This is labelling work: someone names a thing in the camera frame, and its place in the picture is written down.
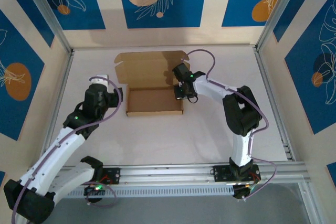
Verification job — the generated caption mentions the left aluminium frame post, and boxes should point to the left aluminium frame post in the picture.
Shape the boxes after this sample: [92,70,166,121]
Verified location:
[19,0,75,54]

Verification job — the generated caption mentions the right aluminium side rail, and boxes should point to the right aluminium side rail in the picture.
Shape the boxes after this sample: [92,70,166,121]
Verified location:
[253,46,297,162]

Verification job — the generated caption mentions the blue poster lilies dark circle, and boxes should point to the blue poster lilies dark circle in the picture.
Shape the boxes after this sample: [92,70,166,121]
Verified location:
[285,0,336,135]

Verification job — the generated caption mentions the aluminium frame post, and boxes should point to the aluminium frame post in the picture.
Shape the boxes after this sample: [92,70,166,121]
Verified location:
[255,0,307,50]
[19,0,75,54]

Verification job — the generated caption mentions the aluminium frame bar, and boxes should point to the aluminium frame bar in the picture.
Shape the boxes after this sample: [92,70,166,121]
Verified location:
[298,182,320,224]

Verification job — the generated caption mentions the brown cardboard paper box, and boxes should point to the brown cardboard paper box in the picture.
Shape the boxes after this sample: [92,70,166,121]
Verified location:
[114,50,191,118]

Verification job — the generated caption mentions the narrow blue poster white lines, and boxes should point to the narrow blue poster white lines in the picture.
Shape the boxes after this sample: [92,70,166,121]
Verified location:
[0,0,55,48]
[272,0,324,43]

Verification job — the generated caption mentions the left aluminium side rail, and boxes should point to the left aluminium side rail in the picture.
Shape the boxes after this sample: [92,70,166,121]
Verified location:
[38,49,76,167]

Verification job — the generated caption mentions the long aluminium mounting rail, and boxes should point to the long aluminium mounting rail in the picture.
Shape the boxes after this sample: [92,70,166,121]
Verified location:
[22,161,308,188]

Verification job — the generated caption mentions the blue poster orange circle lily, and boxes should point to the blue poster orange circle lily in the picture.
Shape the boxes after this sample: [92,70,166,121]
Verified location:
[0,8,45,141]

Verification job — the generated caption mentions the right aluminium frame post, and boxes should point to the right aluminium frame post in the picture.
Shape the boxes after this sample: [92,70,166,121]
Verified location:
[255,0,307,50]

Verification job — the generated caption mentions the grey slotted cable duct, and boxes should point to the grey slotted cable duct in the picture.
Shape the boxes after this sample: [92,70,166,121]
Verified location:
[52,184,234,199]

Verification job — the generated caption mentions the aluminium side rail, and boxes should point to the aluminium side rail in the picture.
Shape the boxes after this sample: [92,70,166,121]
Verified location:
[253,46,297,162]
[38,49,76,167]

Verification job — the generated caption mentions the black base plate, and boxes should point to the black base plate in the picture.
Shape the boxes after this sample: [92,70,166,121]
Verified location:
[213,165,261,183]
[97,167,121,186]

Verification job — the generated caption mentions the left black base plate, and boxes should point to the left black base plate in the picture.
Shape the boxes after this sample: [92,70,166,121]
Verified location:
[97,167,121,186]

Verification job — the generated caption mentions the blue poster beige circle feather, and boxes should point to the blue poster beige circle feather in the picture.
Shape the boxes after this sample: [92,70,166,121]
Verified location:
[116,0,208,29]

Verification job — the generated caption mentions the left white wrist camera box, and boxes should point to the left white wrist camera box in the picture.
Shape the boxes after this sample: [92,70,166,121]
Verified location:
[89,73,109,88]

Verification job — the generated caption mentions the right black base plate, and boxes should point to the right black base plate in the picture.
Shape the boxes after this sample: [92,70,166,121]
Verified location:
[213,165,261,183]

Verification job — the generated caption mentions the blue poster lily orange dot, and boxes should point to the blue poster lily orange dot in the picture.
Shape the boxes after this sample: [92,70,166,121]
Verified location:
[33,0,106,30]

